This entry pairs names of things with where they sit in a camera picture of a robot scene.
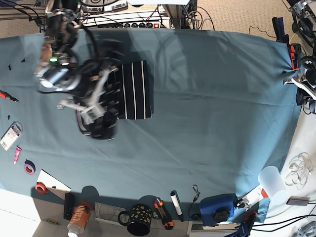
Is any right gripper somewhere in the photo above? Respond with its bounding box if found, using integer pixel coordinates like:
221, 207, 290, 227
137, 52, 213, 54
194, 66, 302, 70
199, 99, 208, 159
71, 66, 122, 141

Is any navy white striped t-shirt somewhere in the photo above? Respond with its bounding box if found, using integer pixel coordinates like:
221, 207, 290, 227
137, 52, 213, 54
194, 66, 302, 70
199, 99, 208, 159
78, 60, 156, 138

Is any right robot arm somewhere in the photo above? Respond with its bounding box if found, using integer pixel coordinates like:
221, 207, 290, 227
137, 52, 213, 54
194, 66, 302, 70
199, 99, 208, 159
35, 0, 123, 140

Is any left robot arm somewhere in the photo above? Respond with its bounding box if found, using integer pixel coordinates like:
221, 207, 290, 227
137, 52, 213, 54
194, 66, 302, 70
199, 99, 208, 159
283, 0, 316, 106

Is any orange black table clamp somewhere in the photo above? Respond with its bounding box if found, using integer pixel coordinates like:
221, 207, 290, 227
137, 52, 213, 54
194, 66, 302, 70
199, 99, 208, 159
289, 43, 302, 71

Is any blue black clamp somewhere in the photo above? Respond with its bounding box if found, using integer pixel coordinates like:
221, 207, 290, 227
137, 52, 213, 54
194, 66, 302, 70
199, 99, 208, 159
272, 17, 289, 44

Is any teal table cloth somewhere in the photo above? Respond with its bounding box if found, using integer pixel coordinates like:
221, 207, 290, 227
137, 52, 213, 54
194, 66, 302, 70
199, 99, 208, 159
0, 28, 300, 211

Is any translucent plastic cup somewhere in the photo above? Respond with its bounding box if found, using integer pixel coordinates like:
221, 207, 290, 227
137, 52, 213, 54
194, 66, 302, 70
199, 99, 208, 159
258, 166, 289, 205

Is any white paper sheet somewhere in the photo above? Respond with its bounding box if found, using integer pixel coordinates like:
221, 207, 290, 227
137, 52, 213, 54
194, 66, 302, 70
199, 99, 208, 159
37, 169, 71, 192

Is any purple tape roll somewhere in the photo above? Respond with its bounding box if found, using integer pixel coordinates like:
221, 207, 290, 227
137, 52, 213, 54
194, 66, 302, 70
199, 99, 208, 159
24, 159, 36, 175

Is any pink glue tube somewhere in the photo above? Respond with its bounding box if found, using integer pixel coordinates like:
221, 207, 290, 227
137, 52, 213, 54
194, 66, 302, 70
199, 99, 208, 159
13, 146, 22, 164

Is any orange tape roll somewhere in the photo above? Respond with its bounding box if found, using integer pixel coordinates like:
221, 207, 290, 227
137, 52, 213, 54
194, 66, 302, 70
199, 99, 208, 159
35, 182, 47, 195

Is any black remote control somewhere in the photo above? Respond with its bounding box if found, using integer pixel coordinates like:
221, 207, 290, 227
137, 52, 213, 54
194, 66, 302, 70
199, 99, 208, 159
63, 193, 75, 221

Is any clear plastic screw box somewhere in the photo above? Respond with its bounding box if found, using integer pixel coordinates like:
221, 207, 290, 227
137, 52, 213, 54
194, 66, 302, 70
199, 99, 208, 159
0, 121, 23, 151

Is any orange drink bottle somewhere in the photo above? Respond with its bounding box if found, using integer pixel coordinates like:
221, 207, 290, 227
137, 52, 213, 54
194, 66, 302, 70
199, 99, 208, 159
67, 201, 93, 237

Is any grey small box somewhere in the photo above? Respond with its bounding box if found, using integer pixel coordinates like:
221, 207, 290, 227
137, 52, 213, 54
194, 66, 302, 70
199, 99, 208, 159
286, 197, 310, 206

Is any white black marker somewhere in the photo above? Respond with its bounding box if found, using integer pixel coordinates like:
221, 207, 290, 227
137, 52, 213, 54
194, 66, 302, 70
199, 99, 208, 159
170, 191, 184, 222

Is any white power strip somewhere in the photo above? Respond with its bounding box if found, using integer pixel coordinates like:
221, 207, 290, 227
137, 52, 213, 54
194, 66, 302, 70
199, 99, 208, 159
81, 8, 172, 29

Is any white red card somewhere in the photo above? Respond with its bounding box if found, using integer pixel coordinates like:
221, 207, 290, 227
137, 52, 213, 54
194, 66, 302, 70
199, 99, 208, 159
242, 185, 268, 206

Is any black mug yellow pattern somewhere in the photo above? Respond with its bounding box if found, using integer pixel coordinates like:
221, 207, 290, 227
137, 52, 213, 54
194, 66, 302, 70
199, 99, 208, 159
118, 204, 153, 237

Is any orange black utility knife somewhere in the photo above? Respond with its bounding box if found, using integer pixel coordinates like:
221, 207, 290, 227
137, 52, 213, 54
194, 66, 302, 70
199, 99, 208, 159
154, 197, 174, 231

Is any blue clamp block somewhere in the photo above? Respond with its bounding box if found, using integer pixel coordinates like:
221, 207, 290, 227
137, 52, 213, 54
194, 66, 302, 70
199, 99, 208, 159
199, 195, 235, 226

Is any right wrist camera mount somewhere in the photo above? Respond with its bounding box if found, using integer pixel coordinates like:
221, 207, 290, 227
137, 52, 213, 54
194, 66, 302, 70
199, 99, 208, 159
58, 66, 118, 125

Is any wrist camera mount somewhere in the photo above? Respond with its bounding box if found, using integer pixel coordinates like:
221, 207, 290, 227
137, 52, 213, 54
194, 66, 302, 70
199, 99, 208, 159
58, 66, 118, 125
283, 74, 316, 100

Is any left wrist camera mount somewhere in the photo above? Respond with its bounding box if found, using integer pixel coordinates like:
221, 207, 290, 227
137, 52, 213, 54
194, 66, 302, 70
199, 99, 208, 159
283, 74, 316, 100

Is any white cable bundle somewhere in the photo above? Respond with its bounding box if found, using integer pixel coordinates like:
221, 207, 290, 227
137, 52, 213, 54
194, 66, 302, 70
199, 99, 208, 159
285, 152, 314, 191

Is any orange handled screwdriver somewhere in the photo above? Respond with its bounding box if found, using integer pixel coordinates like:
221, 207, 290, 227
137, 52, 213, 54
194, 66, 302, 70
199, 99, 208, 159
0, 91, 19, 103

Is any black lanyard with clip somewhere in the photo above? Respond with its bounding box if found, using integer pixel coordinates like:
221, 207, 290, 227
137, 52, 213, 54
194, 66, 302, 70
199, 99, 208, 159
188, 184, 201, 221

